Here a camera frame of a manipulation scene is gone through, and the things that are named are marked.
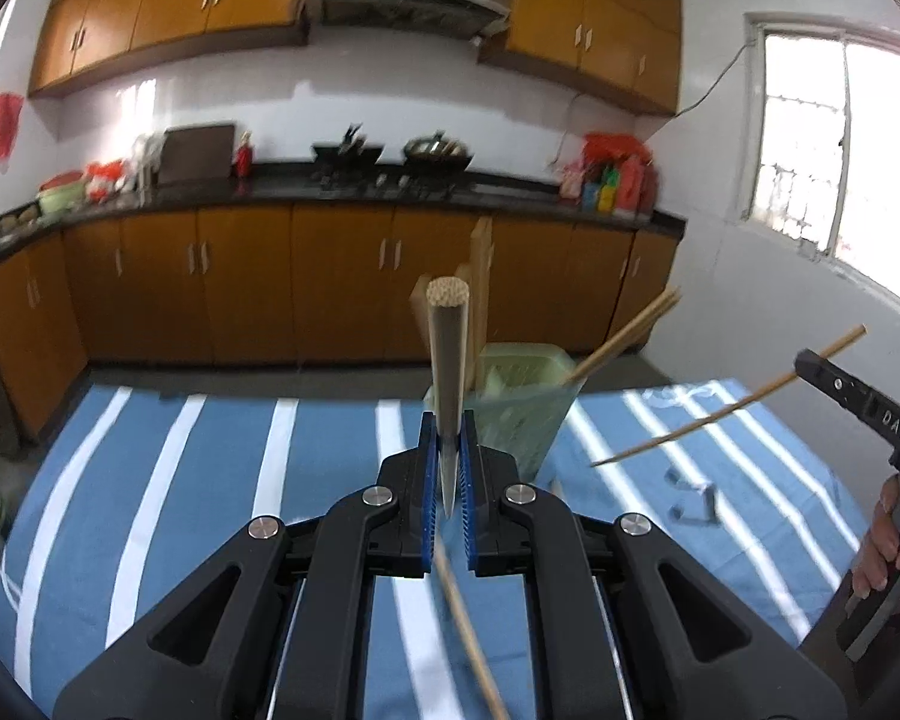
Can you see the red plastic bag on wall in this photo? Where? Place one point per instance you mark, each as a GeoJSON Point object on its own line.
{"type": "Point", "coordinates": [11, 105]}

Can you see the brown upper kitchen cabinets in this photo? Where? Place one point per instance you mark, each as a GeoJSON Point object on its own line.
{"type": "Point", "coordinates": [625, 51]}

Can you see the brown kitchen cabinets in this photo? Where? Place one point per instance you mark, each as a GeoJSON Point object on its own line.
{"type": "Point", "coordinates": [300, 282]}
{"type": "Point", "coordinates": [625, 51]}

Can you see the green perforated utensil holder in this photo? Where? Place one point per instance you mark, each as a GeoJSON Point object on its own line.
{"type": "Point", "coordinates": [524, 398]}

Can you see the green basin with red lid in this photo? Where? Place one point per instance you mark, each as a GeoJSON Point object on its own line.
{"type": "Point", "coordinates": [62, 192]}

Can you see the black stone countertop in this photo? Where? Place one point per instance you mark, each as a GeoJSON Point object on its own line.
{"type": "Point", "coordinates": [297, 182]}

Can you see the brown lower kitchen cabinets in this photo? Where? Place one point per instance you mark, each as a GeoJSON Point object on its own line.
{"type": "Point", "coordinates": [300, 282]}

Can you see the dark wooden cutting board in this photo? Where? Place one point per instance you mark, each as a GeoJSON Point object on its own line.
{"type": "Point", "coordinates": [196, 153]}

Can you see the red bags and boxes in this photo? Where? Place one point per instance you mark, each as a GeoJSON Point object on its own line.
{"type": "Point", "coordinates": [615, 175]}

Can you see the lidded wok on stove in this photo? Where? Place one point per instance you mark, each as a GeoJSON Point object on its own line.
{"type": "Point", "coordinates": [436, 157]}

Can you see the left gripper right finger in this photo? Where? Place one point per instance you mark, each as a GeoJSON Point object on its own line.
{"type": "Point", "coordinates": [509, 527]}

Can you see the black wok on stove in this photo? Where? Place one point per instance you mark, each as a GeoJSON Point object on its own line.
{"type": "Point", "coordinates": [352, 152]}

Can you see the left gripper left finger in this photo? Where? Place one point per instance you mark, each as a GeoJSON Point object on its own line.
{"type": "Point", "coordinates": [405, 541]}

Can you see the red bottle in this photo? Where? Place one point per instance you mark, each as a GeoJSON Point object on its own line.
{"type": "Point", "coordinates": [244, 156]}

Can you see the person's right hand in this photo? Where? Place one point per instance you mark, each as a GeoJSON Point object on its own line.
{"type": "Point", "coordinates": [881, 546]}

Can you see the window with metal frame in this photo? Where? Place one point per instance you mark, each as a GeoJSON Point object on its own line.
{"type": "Point", "coordinates": [822, 156]}

